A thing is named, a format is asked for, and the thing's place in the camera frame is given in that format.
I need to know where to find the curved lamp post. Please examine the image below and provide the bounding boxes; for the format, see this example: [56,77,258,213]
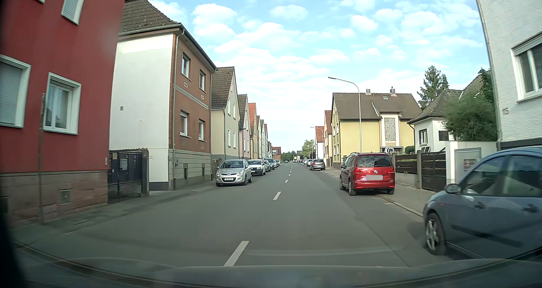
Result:
[328,76,363,154]

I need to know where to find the distant green trees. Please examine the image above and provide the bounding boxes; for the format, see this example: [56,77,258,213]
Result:
[281,139,316,162]

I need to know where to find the white house with dark roof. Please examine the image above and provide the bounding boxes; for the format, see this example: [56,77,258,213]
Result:
[407,88,463,154]

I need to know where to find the brown and white house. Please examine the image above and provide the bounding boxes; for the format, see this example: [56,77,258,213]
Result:
[109,0,218,191]

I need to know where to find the red building with white windows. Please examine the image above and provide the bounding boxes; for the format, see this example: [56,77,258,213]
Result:
[0,0,138,228]

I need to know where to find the row of houses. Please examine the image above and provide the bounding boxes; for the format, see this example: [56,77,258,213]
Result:
[314,110,333,167]
[210,66,282,163]

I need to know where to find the white wall with letterbox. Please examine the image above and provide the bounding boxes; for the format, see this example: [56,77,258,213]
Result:
[445,141,499,185]

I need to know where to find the row of parked cars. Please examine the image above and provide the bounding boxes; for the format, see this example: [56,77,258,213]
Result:
[247,157,282,177]

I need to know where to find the thin pole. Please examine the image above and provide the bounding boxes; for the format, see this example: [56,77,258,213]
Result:
[38,93,46,225]

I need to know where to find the brown wooden fence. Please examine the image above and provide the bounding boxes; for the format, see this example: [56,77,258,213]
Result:
[392,150,447,192]

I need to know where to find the car's own bonnet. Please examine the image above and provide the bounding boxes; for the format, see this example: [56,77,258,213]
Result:
[13,241,542,288]

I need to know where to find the yellow house with brown roof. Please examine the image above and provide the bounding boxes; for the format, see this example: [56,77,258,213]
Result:
[331,86,422,168]

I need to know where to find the dark metal gate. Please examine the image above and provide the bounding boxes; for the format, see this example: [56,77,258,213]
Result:
[108,148,150,203]

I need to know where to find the blue-grey car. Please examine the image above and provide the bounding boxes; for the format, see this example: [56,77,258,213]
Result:
[423,147,542,261]

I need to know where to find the silver car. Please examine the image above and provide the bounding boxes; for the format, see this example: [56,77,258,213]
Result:
[215,158,253,187]

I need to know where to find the red car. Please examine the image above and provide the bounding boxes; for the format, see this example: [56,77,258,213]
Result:
[339,152,396,196]

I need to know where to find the green bushy tree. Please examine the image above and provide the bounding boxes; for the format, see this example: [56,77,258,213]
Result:
[441,68,499,142]

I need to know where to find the tall conifer tree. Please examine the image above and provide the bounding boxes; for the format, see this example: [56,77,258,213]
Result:
[417,65,450,110]

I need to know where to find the grey asphalt road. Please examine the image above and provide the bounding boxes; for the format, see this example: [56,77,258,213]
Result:
[25,162,471,268]

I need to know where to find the grey-white rendered building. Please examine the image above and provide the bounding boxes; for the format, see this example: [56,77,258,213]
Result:
[471,0,542,150]

